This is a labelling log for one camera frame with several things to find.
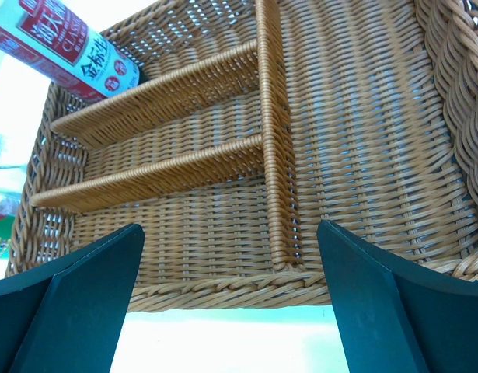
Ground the yellow-capped red sauce bottle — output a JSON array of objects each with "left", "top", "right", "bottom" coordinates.
[{"left": 0, "top": 191, "right": 20, "bottom": 260}]

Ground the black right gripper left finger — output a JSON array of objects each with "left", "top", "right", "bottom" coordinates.
[{"left": 0, "top": 224, "right": 145, "bottom": 372}]

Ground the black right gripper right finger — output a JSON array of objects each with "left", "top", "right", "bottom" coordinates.
[{"left": 317, "top": 220, "right": 478, "bottom": 372}]

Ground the tall black-capped sauce bottle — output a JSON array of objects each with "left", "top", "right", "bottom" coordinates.
[{"left": 0, "top": 0, "right": 148, "bottom": 103}]

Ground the brown wicker divided tray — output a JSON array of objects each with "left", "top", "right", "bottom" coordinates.
[{"left": 6, "top": 1, "right": 478, "bottom": 312}]

